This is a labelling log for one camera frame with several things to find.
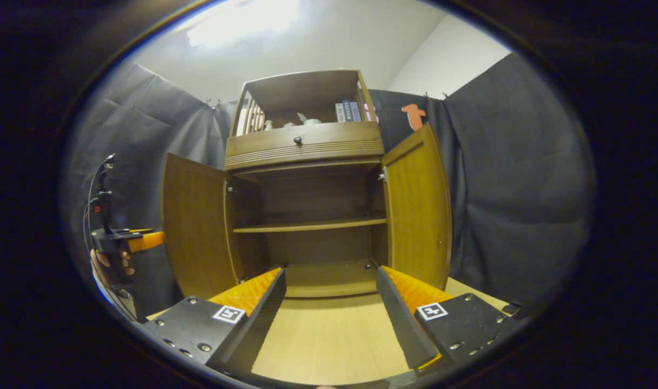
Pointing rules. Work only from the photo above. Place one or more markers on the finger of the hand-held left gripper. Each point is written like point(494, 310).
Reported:
point(147, 241)

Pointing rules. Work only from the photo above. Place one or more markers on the black backdrop cloth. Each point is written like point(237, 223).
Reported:
point(512, 189)

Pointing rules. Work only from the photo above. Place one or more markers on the wooden drawer with black knob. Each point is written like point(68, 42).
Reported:
point(318, 138)

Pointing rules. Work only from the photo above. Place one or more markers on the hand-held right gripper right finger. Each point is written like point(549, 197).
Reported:
point(401, 319)

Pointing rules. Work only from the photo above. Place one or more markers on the white book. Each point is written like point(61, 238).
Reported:
point(339, 112)

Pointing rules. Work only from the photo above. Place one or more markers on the wooden double-door shoe cabinet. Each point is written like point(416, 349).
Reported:
point(307, 92)

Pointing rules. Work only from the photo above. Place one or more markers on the wooden cabinet door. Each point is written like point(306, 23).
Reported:
point(418, 210)
point(196, 227)

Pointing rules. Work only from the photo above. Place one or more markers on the wooden inner shelf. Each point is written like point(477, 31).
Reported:
point(312, 225)

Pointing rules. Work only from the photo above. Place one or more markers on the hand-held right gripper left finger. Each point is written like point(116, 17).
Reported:
point(264, 319)

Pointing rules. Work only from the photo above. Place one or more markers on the white crumpled item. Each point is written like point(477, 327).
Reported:
point(310, 120)

